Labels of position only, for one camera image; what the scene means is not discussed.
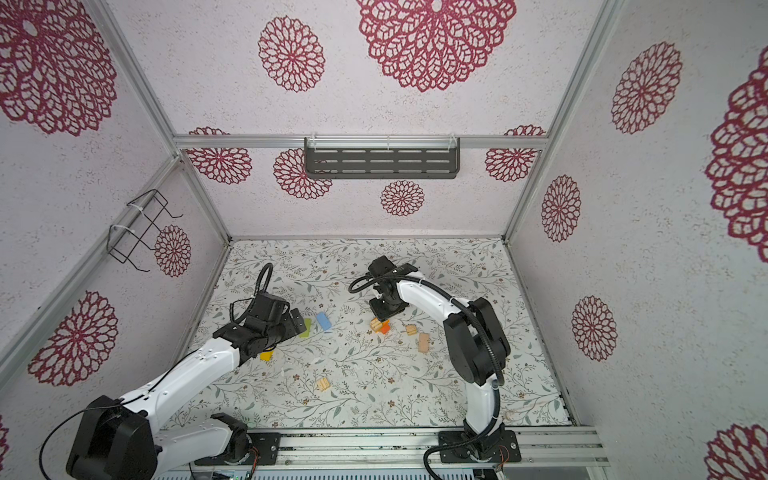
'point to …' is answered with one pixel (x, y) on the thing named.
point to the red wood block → (385, 327)
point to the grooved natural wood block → (376, 324)
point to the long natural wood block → (423, 343)
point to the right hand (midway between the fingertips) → (383, 308)
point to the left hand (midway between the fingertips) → (291, 330)
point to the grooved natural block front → (323, 384)
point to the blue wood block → (323, 320)
